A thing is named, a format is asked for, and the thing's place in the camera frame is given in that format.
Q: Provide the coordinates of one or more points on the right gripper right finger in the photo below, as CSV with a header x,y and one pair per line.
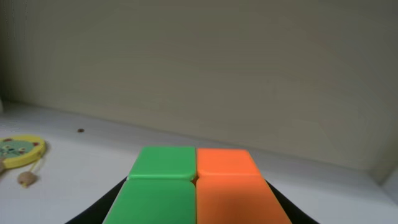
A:
x,y
290,210

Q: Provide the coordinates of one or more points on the many-coloured puzzle cube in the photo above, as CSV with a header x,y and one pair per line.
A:
x,y
192,193

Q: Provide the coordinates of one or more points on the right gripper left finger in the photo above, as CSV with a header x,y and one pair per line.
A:
x,y
99,208

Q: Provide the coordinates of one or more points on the yellow rattle drum toy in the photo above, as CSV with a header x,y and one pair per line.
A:
x,y
21,151

